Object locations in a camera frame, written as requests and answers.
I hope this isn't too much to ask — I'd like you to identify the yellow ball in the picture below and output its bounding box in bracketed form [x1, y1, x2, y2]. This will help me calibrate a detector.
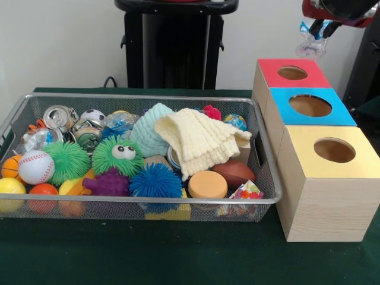
[0, 178, 27, 213]

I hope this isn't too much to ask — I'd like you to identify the mint green knitted cloth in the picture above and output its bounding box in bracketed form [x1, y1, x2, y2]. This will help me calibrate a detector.
[129, 103, 176, 159]

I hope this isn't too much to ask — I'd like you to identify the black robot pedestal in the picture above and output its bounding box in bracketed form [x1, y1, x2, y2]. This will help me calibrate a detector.
[115, 0, 238, 90]

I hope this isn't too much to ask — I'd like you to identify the green fuzzy ball with eyes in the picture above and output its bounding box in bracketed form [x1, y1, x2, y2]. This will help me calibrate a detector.
[91, 135, 145, 178]

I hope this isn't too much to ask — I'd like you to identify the orange round disc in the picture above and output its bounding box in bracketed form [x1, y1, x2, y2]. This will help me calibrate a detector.
[188, 170, 228, 200]

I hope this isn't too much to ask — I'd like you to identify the small orange basketball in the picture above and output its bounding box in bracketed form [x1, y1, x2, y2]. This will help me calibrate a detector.
[1, 155, 23, 179]

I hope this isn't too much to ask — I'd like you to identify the dark green table cloth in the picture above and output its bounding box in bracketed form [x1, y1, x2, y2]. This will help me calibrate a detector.
[0, 88, 380, 285]

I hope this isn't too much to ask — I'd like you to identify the green spiky ball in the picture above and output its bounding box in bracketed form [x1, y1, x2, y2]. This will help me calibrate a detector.
[43, 141, 91, 186]

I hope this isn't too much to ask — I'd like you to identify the blue spiky ball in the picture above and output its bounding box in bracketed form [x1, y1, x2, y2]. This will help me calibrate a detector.
[129, 163, 183, 202]

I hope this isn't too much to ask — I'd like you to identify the small globe ball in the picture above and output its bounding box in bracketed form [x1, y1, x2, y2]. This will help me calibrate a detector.
[223, 113, 248, 132]

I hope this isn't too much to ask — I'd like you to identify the white baseball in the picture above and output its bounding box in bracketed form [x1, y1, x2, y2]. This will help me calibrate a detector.
[18, 150, 55, 185]

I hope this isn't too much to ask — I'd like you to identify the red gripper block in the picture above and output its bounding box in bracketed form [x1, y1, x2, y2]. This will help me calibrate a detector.
[302, 0, 377, 40]

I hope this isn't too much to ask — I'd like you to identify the clear plastic bottle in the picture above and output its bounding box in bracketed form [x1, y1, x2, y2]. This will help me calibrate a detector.
[296, 21, 329, 61]

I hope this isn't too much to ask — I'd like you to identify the purple spiky ball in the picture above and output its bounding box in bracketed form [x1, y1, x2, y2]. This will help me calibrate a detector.
[82, 166, 130, 197]

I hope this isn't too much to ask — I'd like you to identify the red orange ball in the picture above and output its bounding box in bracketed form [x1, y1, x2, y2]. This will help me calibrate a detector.
[28, 183, 59, 214]

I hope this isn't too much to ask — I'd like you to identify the wooden box with three holes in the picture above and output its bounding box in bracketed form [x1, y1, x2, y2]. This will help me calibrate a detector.
[252, 58, 380, 243]

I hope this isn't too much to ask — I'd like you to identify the small brown football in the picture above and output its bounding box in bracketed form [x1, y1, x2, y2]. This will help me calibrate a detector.
[212, 160, 257, 191]

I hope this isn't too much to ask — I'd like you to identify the pale yellow knitted cloth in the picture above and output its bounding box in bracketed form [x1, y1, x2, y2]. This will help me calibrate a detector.
[155, 108, 252, 181]

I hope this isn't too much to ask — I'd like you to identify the clear mesh bin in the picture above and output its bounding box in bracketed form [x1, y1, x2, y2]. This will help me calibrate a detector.
[0, 93, 283, 223]

